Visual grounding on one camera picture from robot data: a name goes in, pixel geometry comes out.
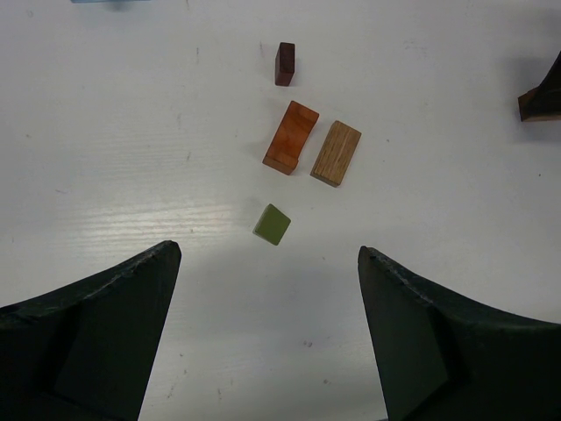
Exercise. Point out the dark brown small block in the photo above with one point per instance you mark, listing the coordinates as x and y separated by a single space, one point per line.
284 64

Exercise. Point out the light oak rectangular block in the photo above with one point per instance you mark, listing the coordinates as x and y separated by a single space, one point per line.
336 154

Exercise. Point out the blue wooden drawer box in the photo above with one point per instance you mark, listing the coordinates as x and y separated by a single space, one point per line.
114 4

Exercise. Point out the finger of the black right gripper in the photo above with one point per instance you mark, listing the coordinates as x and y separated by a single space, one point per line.
547 99

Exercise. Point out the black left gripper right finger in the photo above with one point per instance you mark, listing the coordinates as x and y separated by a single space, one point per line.
444 356

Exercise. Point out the walnut base block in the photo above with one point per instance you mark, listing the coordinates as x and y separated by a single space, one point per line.
526 115

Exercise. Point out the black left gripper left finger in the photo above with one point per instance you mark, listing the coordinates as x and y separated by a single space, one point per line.
86 351

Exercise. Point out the orange arch wood block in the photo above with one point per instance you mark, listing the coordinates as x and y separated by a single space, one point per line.
288 141

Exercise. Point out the green triangular wood block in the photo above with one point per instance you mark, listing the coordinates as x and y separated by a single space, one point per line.
272 225

